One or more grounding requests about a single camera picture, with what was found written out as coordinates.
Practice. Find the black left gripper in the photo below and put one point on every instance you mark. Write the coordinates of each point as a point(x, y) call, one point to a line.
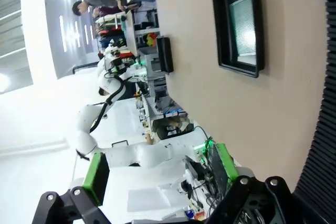
point(116, 62)

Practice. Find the black plastic ESD tray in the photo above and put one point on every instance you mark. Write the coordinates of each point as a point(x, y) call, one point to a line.
point(165, 54)
point(223, 37)

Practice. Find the large clear plastic bin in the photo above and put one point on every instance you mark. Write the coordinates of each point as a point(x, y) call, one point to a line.
point(156, 66)

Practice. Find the round ceiling lamp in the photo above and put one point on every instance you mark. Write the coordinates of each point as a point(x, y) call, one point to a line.
point(4, 83)

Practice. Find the grey-green circuit board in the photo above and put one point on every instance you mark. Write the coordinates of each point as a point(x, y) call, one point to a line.
point(242, 24)

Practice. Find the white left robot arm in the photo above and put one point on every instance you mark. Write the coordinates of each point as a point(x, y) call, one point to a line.
point(147, 155)

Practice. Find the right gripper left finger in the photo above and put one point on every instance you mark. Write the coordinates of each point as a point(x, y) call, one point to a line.
point(94, 182)

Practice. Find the clothes rack with garments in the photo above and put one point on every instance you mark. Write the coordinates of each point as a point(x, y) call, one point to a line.
point(107, 28)

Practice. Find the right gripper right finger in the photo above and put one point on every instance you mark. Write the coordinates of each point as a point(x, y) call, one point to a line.
point(223, 166)

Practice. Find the long white table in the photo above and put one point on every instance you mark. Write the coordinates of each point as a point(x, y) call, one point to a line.
point(130, 11)

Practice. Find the black slotted board rack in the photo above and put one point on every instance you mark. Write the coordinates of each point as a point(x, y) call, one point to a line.
point(328, 98)

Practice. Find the seated person in beige shirt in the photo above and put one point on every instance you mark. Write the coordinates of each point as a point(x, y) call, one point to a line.
point(170, 127)

